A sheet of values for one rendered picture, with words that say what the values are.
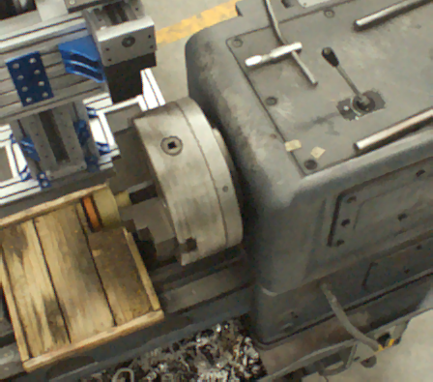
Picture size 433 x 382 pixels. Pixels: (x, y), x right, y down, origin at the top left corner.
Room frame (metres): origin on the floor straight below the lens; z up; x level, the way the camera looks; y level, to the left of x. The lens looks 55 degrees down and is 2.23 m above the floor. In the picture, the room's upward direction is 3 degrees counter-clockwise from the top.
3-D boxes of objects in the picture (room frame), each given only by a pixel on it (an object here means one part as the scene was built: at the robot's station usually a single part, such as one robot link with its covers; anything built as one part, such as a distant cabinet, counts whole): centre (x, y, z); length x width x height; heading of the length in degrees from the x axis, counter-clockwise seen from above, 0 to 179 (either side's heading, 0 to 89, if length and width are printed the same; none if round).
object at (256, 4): (1.04, -0.11, 1.24); 0.09 x 0.08 x 0.03; 110
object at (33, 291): (0.64, 0.32, 0.89); 0.36 x 0.30 x 0.04; 20
